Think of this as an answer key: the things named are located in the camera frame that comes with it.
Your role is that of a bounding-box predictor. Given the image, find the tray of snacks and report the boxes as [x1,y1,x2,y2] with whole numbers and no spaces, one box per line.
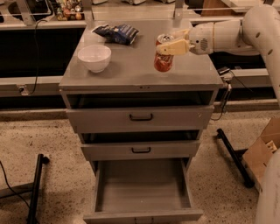
[53,0,84,21]

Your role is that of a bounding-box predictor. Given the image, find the blue chip bag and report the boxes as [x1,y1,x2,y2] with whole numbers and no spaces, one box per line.
[93,24,139,46]

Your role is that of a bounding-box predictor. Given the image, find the grey middle drawer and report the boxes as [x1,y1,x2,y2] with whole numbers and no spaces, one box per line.
[81,140,200,161]

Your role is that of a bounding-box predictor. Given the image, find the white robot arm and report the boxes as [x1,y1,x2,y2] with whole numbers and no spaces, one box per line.
[157,4,280,224]

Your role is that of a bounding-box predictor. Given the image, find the black cable right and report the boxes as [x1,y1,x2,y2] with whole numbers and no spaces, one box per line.
[210,66,255,122]

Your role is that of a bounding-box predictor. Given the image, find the black middle drawer handle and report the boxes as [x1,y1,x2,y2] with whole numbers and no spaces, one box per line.
[131,147,151,154]

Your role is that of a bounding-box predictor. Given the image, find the black cable left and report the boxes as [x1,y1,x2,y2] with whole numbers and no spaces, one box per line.
[18,18,49,96]

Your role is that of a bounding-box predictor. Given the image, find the black drawer handle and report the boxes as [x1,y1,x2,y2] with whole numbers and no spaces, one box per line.
[131,147,151,154]
[129,114,153,122]

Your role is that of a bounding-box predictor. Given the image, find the black metal leg right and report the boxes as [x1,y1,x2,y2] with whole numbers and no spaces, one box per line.
[217,129,255,188]

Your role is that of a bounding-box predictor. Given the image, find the grey bottom drawer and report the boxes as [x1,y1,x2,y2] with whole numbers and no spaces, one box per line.
[84,158,203,224]

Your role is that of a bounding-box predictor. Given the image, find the black metal leg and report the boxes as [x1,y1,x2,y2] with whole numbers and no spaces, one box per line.
[27,154,49,224]
[217,129,255,188]

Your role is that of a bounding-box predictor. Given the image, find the white bowl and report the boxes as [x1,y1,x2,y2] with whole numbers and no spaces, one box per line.
[78,45,111,73]

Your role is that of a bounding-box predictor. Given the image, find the black metal leg left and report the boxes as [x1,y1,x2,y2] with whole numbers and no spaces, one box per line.
[27,154,49,224]

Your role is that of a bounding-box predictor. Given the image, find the black top drawer handle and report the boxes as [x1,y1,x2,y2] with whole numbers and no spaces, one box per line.
[129,114,153,122]

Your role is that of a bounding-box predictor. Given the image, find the red coke can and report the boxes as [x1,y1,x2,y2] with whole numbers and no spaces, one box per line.
[154,34,174,72]

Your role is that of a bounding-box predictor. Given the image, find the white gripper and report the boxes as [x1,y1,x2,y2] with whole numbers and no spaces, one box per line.
[156,23,214,56]

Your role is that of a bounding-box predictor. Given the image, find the grey drawer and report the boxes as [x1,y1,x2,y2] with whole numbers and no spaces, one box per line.
[84,158,203,224]
[66,96,214,133]
[81,140,200,161]

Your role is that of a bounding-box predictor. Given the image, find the grey top drawer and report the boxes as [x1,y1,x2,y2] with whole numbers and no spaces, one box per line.
[66,96,214,133]

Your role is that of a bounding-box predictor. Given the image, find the grey drawer cabinet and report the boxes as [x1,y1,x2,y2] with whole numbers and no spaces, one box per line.
[59,18,225,176]

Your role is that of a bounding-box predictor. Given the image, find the cardboard box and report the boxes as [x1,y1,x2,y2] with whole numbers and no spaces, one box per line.
[242,118,280,192]

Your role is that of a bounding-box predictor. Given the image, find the black floor cable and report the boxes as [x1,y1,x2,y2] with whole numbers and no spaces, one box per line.
[0,159,41,224]

